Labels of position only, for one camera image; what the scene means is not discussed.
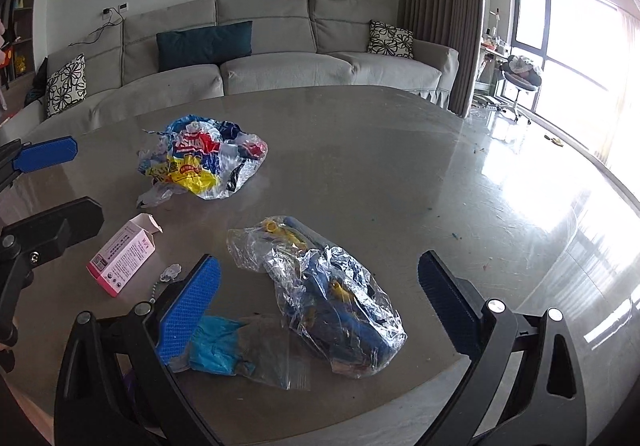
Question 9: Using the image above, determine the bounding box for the clear bag with blue toy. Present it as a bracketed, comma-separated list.
[226, 216, 408, 381]

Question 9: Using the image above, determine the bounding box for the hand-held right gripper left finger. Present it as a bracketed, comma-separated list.
[54, 253, 223, 446]

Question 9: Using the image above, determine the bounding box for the colourful printed plastic bag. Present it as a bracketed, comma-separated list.
[136, 115, 269, 209]

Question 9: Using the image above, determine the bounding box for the clear zip bag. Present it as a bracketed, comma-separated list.
[235, 315, 313, 391]

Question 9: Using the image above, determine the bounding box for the coffee table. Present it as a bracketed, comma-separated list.
[0, 84, 621, 446]

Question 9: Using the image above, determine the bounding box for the teal cushion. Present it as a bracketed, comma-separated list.
[156, 20, 253, 72]

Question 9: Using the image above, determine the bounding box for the large window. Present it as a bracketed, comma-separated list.
[510, 0, 640, 161]

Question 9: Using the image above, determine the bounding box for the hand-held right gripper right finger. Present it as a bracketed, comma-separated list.
[417, 250, 588, 446]

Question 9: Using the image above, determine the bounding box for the grey-brown curtain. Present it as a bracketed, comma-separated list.
[397, 0, 493, 119]

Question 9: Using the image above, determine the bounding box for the grey sofa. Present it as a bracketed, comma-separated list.
[22, 0, 460, 131]

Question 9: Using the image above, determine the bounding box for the black white floral cushion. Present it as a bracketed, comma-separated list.
[367, 20, 415, 59]
[45, 54, 87, 119]

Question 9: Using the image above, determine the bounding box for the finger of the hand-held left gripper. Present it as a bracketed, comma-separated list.
[0, 137, 79, 197]
[0, 196, 105, 352]

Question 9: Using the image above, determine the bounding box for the pink cardboard box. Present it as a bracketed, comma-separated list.
[86, 212, 164, 297]

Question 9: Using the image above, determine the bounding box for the blue rubber glove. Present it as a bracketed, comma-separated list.
[170, 315, 258, 377]

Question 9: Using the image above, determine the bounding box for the swivel chair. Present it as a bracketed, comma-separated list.
[500, 53, 543, 124]

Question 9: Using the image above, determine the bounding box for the black charger cable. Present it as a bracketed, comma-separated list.
[67, 8, 123, 46]

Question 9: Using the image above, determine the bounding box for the white charm keychain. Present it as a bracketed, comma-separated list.
[148, 263, 183, 304]

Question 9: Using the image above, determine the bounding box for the dark cloth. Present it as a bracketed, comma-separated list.
[24, 56, 48, 105]

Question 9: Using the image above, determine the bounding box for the cluttered white desk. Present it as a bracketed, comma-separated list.
[472, 10, 511, 101]

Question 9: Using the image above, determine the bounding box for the wooden shelf unit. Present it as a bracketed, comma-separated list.
[0, 0, 43, 127]

